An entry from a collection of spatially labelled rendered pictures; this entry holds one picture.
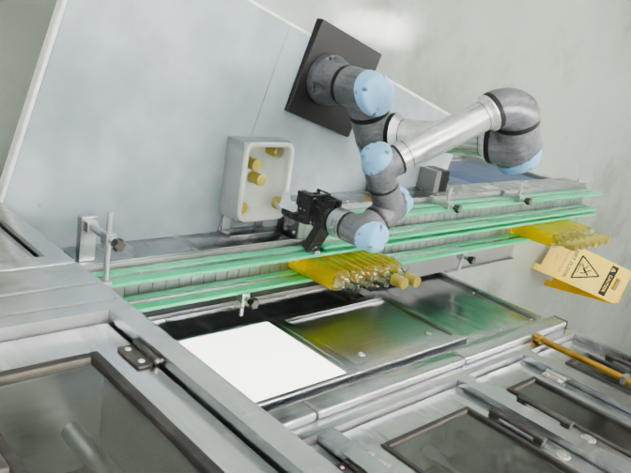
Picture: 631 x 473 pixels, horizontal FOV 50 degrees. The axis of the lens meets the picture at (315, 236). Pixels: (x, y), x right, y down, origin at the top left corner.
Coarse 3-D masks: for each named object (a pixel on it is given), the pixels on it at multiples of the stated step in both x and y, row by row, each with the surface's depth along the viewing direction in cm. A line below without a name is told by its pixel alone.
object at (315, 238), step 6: (318, 222) 175; (318, 228) 175; (312, 234) 177; (318, 234) 176; (324, 234) 178; (306, 240) 180; (312, 240) 178; (318, 240) 179; (324, 240) 181; (306, 246) 180; (312, 246) 179; (318, 246) 181
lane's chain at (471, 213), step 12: (540, 192) 291; (540, 204) 295; (552, 204) 302; (564, 204) 310; (576, 204) 318; (420, 216) 238; (432, 216) 243; (444, 216) 248; (456, 216) 254; (468, 216) 259; (480, 216) 265; (312, 228) 203
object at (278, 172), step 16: (256, 144) 184; (272, 144) 188; (288, 144) 191; (272, 160) 199; (288, 160) 195; (272, 176) 200; (288, 176) 196; (240, 192) 186; (256, 192) 199; (272, 192) 200; (240, 208) 187; (256, 208) 199; (272, 208) 200
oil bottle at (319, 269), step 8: (288, 264) 201; (296, 264) 198; (304, 264) 196; (312, 264) 193; (320, 264) 192; (328, 264) 192; (304, 272) 196; (312, 272) 194; (320, 272) 191; (328, 272) 189; (336, 272) 187; (344, 272) 188; (320, 280) 191; (328, 280) 189; (336, 280) 187; (344, 280) 187; (336, 288) 188; (344, 288) 189
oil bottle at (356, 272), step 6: (330, 258) 198; (336, 258) 199; (342, 258) 199; (336, 264) 195; (342, 264) 195; (348, 264) 196; (348, 270) 191; (354, 270) 191; (360, 270) 192; (354, 276) 191; (360, 276) 191
